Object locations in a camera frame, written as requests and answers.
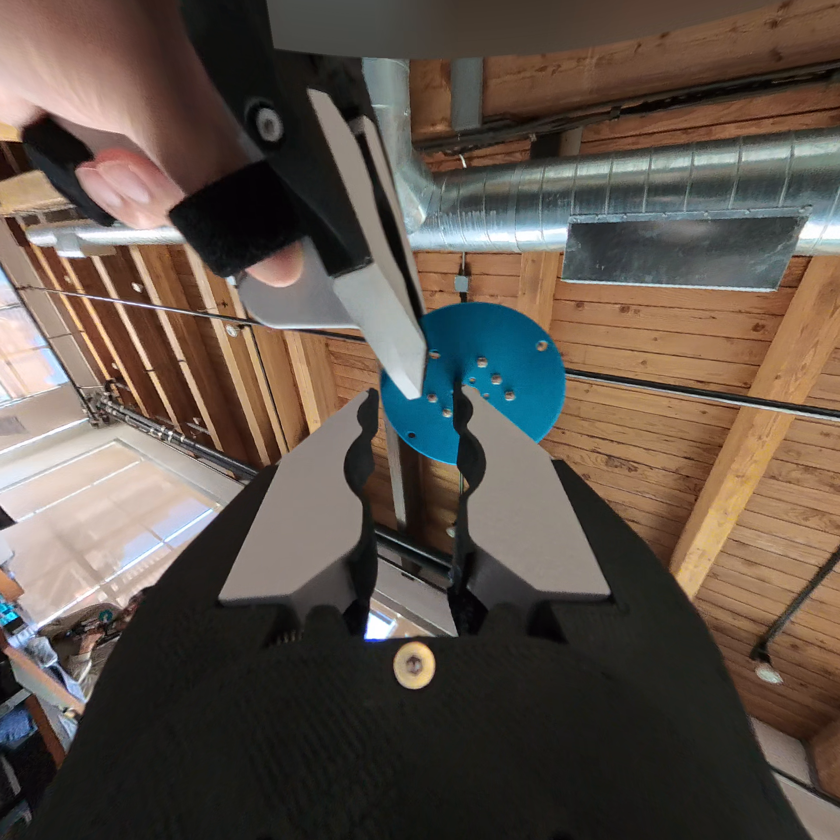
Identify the person's left hand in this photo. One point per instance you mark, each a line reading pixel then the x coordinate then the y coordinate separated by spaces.
pixel 98 65

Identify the ceiling track light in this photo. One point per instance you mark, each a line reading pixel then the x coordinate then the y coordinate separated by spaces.
pixel 768 670

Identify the silver air duct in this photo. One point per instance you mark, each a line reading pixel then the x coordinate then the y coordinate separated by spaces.
pixel 590 190

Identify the black ceiling conduit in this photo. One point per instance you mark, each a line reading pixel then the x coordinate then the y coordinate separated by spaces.
pixel 722 396

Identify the window with roller blind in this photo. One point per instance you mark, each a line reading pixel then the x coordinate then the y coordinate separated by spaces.
pixel 98 512

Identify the black ceiling pipe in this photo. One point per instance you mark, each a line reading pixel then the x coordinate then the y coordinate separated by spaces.
pixel 164 436

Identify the grey junction box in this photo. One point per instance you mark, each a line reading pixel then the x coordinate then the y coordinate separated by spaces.
pixel 462 283

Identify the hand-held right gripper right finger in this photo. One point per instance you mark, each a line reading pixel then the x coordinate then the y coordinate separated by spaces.
pixel 525 525

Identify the blue round metal plate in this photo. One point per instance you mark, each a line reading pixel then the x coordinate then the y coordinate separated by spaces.
pixel 512 367

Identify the grey duct vent box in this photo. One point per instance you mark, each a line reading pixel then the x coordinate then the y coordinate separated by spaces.
pixel 682 253

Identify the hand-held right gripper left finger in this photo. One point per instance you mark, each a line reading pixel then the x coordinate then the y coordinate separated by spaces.
pixel 308 525

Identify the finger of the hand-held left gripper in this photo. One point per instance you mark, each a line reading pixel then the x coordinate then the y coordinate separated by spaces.
pixel 384 315
pixel 379 170

